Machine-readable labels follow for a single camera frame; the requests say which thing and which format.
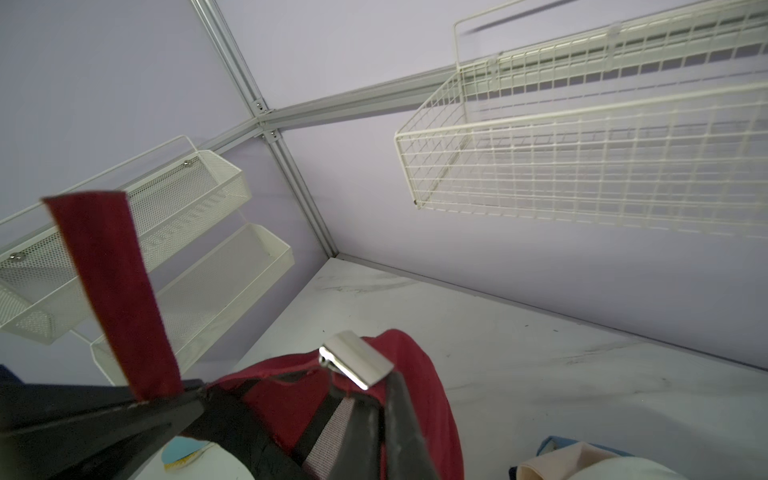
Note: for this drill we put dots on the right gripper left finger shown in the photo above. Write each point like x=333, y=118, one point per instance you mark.
x=87, y=432

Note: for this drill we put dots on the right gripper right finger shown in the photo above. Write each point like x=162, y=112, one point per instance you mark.
x=384, y=441

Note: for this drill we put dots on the white baseball cap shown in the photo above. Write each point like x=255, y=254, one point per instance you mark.
x=209, y=461

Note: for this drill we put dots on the dark red baseball cap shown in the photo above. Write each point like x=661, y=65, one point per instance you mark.
x=282, y=418

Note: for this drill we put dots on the beige baseball cap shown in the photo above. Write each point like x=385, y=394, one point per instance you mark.
x=563, y=458

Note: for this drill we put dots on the white mesh two-tier shelf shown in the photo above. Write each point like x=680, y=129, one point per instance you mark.
x=212, y=267

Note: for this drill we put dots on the aluminium frame rails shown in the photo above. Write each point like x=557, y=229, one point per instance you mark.
x=288, y=114

